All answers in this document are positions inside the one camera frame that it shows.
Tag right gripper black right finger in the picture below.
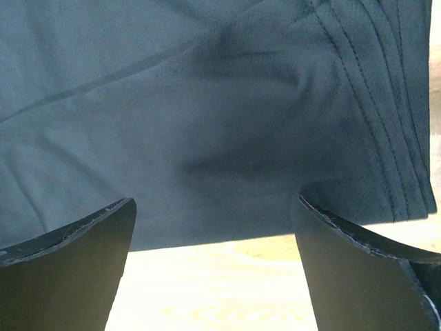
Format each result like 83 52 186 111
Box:
295 196 440 331

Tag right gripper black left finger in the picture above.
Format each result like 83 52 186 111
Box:
1 199 136 331

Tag black t shirt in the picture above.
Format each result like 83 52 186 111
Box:
1 1 437 250

